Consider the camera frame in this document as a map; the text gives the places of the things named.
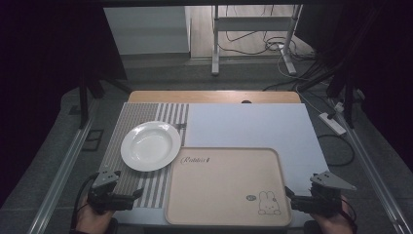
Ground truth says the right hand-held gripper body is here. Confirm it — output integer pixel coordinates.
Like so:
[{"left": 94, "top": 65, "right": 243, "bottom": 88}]
[{"left": 289, "top": 171, "right": 357, "bottom": 218}]

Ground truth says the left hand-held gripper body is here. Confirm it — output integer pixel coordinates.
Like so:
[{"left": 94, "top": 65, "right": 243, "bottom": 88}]
[{"left": 87, "top": 169, "right": 135, "bottom": 215}]

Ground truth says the white plate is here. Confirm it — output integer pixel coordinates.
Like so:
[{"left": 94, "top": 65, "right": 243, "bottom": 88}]
[{"left": 120, "top": 120, "right": 182, "bottom": 173}]

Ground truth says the beige tray with rabbit print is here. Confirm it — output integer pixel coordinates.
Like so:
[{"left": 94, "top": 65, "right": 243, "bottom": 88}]
[{"left": 164, "top": 146, "right": 293, "bottom": 228}]

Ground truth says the person's right hand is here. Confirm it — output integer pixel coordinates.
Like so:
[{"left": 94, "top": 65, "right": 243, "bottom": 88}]
[{"left": 310, "top": 194, "right": 356, "bottom": 234}]

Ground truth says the person's left hand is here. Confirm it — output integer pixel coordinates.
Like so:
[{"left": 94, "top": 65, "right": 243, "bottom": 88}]
[{"left": 75, "top": 204, "right": 115, "bottom": 234}]

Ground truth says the white power strip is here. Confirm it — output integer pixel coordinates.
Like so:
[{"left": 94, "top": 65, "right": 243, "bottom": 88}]
[{"left": 318, "top": 111, "right": 348, "bottom": 137}]

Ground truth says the white board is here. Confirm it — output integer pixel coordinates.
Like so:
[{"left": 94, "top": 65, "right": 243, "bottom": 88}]
[{"left": 111, "top": 102, "right": 329, "bottom": 227}]

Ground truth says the grey striped placemat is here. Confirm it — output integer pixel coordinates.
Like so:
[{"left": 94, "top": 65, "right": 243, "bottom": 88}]
[{"left": 97, "top": 102, "right": 190, "bottom": 210}]

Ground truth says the black metal stand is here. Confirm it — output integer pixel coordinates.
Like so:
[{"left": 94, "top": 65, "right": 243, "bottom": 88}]
[
  {"left": 325, "top": 64, "right": 366, "bottom": 130},
  {"left": 77, "top": 74, "right": 132, "bottom": 130}
]

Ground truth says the wooden table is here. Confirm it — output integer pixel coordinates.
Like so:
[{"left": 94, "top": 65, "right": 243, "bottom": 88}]
[{"left": 128, "top": 90, "right": 302, "bottom": 104}]

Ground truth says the white metal stand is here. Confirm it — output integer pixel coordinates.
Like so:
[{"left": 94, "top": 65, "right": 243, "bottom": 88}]
[{"left": 210, "top": 4, "right": 304, "bottom": 77}]

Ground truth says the left hand-held gripper cable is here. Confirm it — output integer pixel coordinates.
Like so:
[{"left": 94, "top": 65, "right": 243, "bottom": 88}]
[{"left": 71, "top": 173, "right": 99, "bottom": 230}]

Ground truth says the hand-held gripper cable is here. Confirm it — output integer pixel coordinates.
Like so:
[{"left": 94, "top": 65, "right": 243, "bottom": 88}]
[
  {"left": 340, "top": 197, "right": 358, "bottom": 232},
  {"left": 71, "top": 173, "right": 99, "bottom": 230}
]

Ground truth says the right hand-held gripper cable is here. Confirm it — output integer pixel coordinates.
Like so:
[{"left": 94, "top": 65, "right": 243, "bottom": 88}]
[{"left": 340, "top": 197, "right": 358, "bottom": 232}]

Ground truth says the aluminium rail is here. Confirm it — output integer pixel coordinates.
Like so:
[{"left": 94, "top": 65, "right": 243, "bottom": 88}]
[
  {"left": 330, "top": 100, "right": 413, "bottom": 234},
  {"left": 26, "top": 116, "right": 95, "bottom": 234}
]

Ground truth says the black cable loop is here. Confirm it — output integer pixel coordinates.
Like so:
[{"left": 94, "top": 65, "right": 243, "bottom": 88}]
[{"left": 317, "top": 134, "right": 356, "bottom": 168}]

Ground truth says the tangle of floor cables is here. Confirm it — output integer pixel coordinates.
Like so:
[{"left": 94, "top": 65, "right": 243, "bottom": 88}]
[{"left": 217, "top": 4, "right": 332, "bottom": 92}]

